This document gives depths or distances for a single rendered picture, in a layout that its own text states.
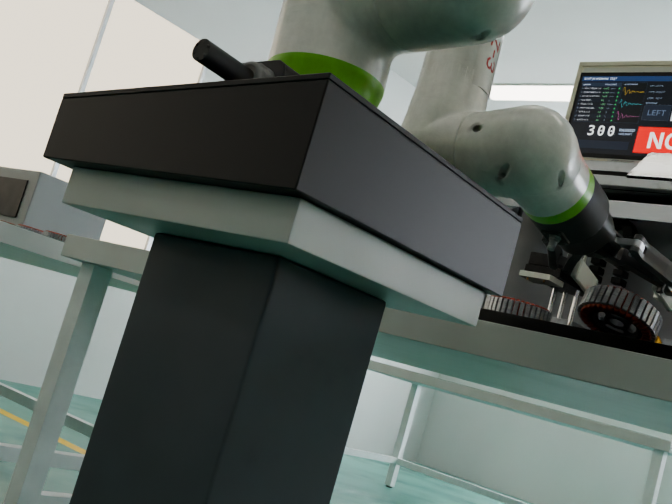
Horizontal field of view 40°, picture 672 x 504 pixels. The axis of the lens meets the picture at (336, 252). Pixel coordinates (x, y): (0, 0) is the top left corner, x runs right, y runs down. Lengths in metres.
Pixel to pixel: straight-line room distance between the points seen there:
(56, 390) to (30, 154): 4.08
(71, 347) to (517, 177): 1.24
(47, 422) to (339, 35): 1.31
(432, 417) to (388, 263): 8.52
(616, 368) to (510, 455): 7.67
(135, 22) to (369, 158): 5.71
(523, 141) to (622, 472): 7.44
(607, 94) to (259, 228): 1.14
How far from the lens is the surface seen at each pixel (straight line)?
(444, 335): 1.34
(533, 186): 1.05
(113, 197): 0.92
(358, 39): 0.96
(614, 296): 1.31
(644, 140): 1.74
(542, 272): 1.64
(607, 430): 4.66
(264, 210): 0.77
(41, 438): 2.07
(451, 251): 0.91
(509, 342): 1.28
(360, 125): 0.78
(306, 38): 0.96
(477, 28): 0.91
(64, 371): 2.05
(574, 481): 8.57
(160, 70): 6.56
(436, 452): 9.28
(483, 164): 1.07
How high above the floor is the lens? 0.62
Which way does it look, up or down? 7 degrees up
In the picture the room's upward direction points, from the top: 16 degrees clockwise
